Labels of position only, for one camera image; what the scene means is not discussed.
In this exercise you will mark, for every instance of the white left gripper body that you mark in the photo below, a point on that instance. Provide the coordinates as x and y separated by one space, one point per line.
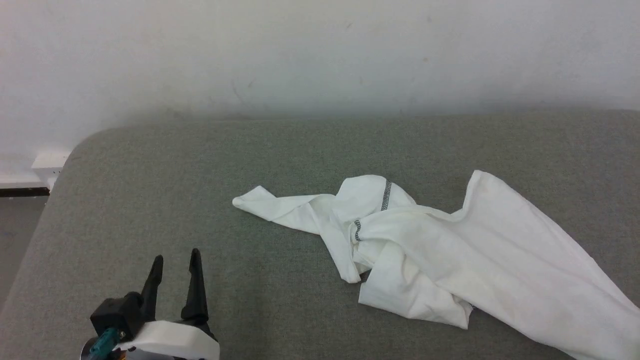
170 337

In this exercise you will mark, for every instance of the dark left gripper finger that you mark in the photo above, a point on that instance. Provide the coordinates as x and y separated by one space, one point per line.
152 290
196 290

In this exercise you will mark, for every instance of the white garment with grey stitching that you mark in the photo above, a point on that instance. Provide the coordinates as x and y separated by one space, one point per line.
500 250

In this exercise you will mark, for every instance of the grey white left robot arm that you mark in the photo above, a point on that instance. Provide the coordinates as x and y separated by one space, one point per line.
150 357

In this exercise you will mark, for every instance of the black baseboard strip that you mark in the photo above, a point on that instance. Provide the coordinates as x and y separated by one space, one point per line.
22 191

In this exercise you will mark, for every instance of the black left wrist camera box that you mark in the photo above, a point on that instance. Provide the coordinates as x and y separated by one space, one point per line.
117 312

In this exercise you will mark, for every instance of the white wall box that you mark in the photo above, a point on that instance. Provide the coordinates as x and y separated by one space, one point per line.
49 162

